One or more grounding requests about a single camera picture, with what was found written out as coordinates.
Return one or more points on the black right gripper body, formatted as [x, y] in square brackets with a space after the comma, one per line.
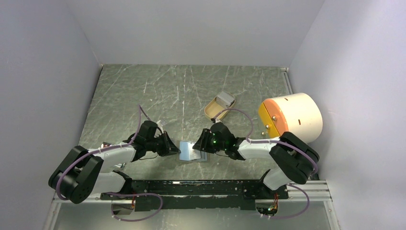
[215, 145]

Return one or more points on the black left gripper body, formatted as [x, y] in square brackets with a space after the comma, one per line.
[158, 143]

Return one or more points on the grey card holder wallet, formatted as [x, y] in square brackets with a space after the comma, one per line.
[188, 154]

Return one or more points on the stack of credit cards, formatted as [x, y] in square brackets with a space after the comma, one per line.
[225, 99]

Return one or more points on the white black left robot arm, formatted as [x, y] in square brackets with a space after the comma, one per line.
[84, 172]

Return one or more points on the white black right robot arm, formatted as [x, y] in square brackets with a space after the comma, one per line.
[295, 160]

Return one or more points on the beige oval tray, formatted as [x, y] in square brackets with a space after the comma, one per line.
[213, 109]

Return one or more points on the pack of coloured markers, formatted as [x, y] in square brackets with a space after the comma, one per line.
[120, 166]

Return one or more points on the cream cylinder orange lid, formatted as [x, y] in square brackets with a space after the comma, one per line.
[296, 113]

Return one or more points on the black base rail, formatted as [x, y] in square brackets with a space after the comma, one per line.
[242, 194]

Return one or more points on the aluminium frame rail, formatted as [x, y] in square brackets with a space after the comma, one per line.
[308, 207]

